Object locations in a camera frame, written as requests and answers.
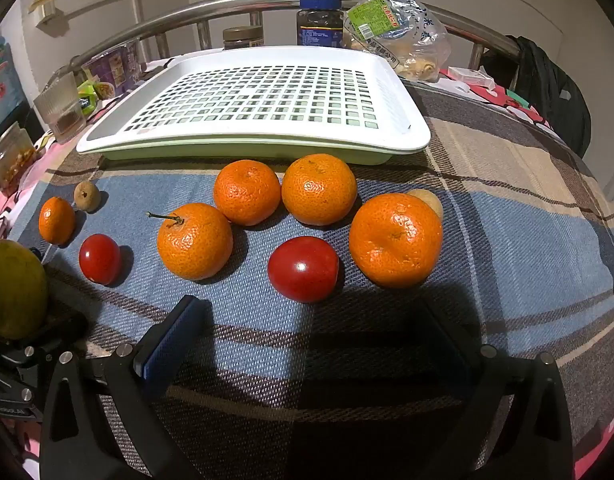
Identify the large red tomato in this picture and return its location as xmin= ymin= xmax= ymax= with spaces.
xmin=267 ymin=236 xmax=341 ymax=304

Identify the purple snack cup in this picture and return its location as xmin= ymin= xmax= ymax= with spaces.
xmin=81 ymin=41 xmax=141 ymax=99

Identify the white perforated plastic tray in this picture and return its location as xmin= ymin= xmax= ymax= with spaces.
xmin=76 ymin=46 xmax=433 ymax=157

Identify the brown longan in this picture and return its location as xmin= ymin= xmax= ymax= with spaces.
xmin=74 ymin=182 xmax=102 ymax=214
xmin=406 ymin=189 xmax=444 ymax=221

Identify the small white box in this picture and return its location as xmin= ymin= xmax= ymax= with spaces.
xmin=447 ymin=66 xmax=494 ymax=89

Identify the blue-lidded dark jar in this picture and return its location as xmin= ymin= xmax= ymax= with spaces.
xmin=296 ymin=0 xmax=346 ymax=49

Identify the green snack packet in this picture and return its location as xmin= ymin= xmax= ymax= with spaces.
xmin=76 ymin=80 xmax=102 ymax=114

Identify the brown-lidded jar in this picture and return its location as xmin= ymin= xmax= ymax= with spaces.
xmin=223 ymin=26 xmax=265 ymax=51

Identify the glass jar with food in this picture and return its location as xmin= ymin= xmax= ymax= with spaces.
xmin=0 ymin=122 xmax=36 ymax=192

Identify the small red tomato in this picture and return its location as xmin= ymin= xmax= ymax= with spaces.
xmin=78 ymin=234 xmax=122 ymax=285

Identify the clear plastic snack bag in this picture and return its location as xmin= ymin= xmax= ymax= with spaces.
xmin=344 ymin=0 xmax=454 ymax=84

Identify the black backpack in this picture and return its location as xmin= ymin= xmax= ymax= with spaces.
xmin=503 ymin=35 xmax=594 ymax=159

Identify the ribbed glass cup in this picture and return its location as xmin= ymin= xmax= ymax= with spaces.
xmin=33 ymin=72 xmax=88 ymax=144

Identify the yellow-green pear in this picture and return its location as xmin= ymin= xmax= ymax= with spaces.
xmin=0 ymin=240 xmax=49 ymax=341

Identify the plaid blanket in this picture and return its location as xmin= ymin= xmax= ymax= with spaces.
xmin=7 ymin=80 xmax=614 ymax=480

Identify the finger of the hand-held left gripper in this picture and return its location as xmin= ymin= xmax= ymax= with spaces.
xmin=29 ymin=246 xmax=52 ymax=288
xmin=10 ymin=309 xmax=89 ymax=361

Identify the mandarin orange with stem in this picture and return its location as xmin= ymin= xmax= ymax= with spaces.
xmin=146 ymin=203 xmax=234 ymax=281

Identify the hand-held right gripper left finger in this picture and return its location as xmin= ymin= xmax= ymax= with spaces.
xmin=40 ymin=294 xmax=209 ymax=480

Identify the metal bed rail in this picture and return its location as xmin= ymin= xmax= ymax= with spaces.
xmin=67 ymin=0 xmax=522 ymax=80

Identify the yellow wall holder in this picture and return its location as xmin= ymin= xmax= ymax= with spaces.
xmin=27 ymin=0 xmax=71 ymax=37

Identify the blue printed bag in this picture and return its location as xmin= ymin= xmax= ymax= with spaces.
xmin=0 ymin=37 xmax=29 ymax=139

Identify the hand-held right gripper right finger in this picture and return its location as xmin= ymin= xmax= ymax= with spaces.
xmin=412 ymin=299 xmax=574 ymax=480

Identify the small mandarin orange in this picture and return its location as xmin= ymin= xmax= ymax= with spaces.
xmin=38 ymin=196 xmax=77 ymax=245

